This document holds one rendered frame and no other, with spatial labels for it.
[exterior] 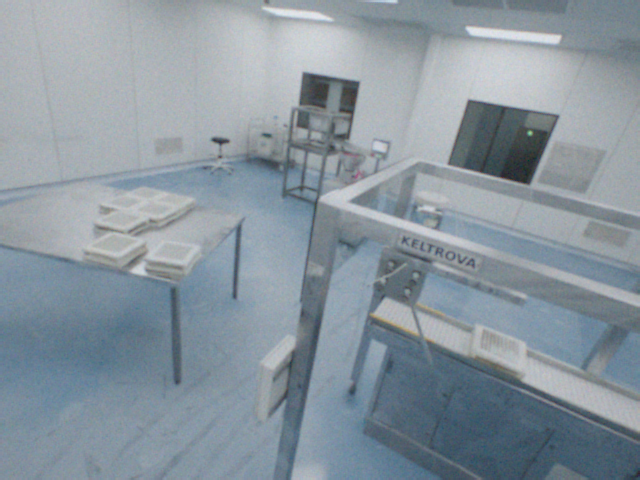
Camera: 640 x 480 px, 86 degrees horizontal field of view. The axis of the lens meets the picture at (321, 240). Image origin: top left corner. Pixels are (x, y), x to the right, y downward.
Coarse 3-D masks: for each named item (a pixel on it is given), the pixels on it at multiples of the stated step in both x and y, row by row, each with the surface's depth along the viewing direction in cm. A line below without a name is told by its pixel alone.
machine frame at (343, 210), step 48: (336, 192) 103; (384, 192) 130; (528, 192) 154; (336, 240) 100; (384, 240) 88; (528, 288) 76; (576, 288) 71; (624, 336) 155; (288, 384) 123; (288, 432) 132
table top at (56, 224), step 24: (48, 192) 270; (72, 192) 277; (96, 192) 285; (120, 192) 293; (0, 216) 226; (24, 216) 231; (48, 216) 236; (72, 216) 241; (96, 216) 247; (192, 216) 272; (216, 216) 279; (240, 216) 287; (0, 240) 202; (24, 240) 205; (48, 240) 210; (72, 240) 214; (168, 240) 232; (192, 240) 238; (216, 240) 243; (96, 264) 196; (144, 264) 203
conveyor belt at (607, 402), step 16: (384, 304) 197; (400, 304) 200; (400, 320) 186; (432, 320) 191; (432, 336) 178; (448, 336) 180; (464, 336) 182; (464, 352) 171; (528, 368) 168; (544, 368) 169; (544, 384) 159; (560, 384) 161; (576, 384) 163; (592, 384) 164; (576, 400) 153; (592, 400) 155; (608, 400) 157; (624, 400) 158; (608, 416) 148; (624, 416) 149
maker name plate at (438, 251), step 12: (408, 240) 85; (420, 240) 84; (432, 240) 83; (420, 252) 85; (432, 252) 83; (444, 252) 82; (456, 252) 81; (456, 264) 82; (468, 264) 80; (480, 264) 79
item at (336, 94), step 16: (304, 80) 718; (320, 80) 701; (336, 80) 685; (352, 80) 668; (304, 96) 729; (320, 96) 711; (336, 96) 695; (352, 96) 679; (352, 112) 689; (304, 128) 752
